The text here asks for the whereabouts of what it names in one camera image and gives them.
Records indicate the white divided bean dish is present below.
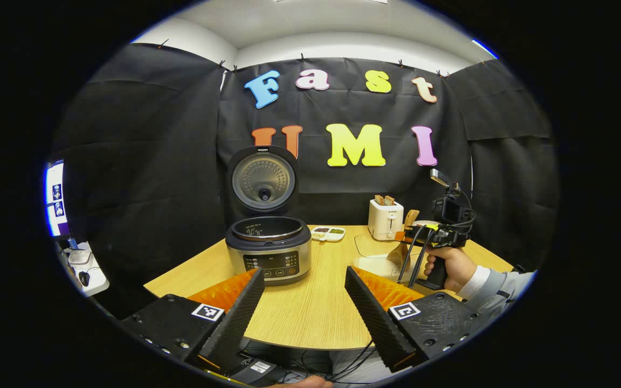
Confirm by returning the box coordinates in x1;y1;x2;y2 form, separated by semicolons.
310;226;346;242

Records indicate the black labelled device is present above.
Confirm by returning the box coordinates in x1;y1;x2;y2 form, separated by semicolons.
230;353;289;386

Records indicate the black cable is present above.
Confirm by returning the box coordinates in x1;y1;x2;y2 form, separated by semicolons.
397;227;424;283
410;231;436;285

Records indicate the computer monitor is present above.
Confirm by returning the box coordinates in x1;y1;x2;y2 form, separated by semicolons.
44;160;71;238

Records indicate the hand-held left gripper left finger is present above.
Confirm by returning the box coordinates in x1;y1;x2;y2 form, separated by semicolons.
121;268;266;376

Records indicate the silver black rice cooker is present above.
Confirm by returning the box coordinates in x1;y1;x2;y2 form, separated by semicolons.
225;145;312;286

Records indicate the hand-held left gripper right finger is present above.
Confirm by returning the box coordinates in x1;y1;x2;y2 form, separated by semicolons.
344;265;497;373

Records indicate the white toaster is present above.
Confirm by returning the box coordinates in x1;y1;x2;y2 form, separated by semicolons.
368;199;404;241

